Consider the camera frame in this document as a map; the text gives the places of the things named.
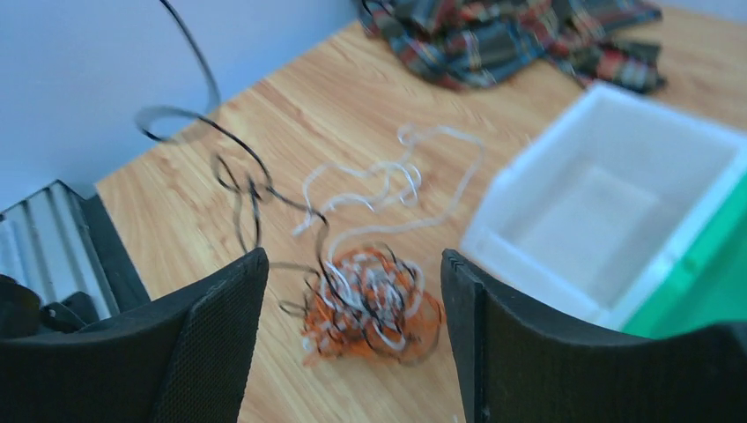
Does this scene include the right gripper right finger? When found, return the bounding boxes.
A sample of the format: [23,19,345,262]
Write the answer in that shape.
[440,249,746,422]

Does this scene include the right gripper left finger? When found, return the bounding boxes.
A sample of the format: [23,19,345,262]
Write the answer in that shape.
[1,248,269,422]

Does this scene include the orange white black cables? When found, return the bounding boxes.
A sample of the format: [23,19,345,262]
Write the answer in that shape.
[278,245,447,369]

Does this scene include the white cable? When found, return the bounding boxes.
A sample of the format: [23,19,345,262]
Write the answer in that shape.
[292,122,485,263]

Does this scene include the black cable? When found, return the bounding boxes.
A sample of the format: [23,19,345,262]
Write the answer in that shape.
[134,0,334,293]

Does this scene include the white plastic bin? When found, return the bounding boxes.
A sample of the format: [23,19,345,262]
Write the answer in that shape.
[460,83,746,330]

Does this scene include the green plastic bin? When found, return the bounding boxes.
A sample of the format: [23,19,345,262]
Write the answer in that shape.
[622,178,746,338]

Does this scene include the plaid cloth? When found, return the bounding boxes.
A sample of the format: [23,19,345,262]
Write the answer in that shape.
[356,0,667,94]

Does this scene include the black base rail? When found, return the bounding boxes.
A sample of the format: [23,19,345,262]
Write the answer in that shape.
[0,179,153,340]

